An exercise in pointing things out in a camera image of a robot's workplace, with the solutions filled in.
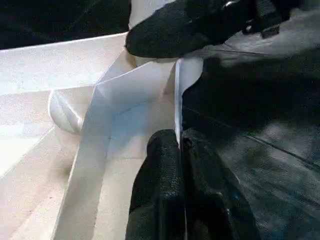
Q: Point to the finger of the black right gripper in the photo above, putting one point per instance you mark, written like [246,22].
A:
[180,35]

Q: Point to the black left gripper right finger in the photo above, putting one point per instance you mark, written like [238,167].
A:
[217,200]

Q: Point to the white plastic table leg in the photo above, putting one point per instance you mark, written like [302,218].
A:
[147,12]

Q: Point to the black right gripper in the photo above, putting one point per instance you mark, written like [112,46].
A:
[260,15]

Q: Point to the white plastic table top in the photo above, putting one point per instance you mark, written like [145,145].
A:
[62,100]

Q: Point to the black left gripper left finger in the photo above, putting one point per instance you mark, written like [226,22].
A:
[160,192]

